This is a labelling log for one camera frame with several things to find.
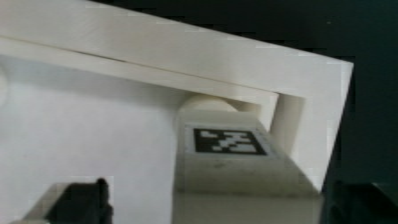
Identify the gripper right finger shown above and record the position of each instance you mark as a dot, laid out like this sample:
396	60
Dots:
362	203

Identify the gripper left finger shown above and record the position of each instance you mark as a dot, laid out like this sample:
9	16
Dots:
78	205

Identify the white leg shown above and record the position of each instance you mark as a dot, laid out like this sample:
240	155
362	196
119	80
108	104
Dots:
240	185

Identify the white square tabletop part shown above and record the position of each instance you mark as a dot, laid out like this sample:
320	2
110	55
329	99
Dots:
89	128

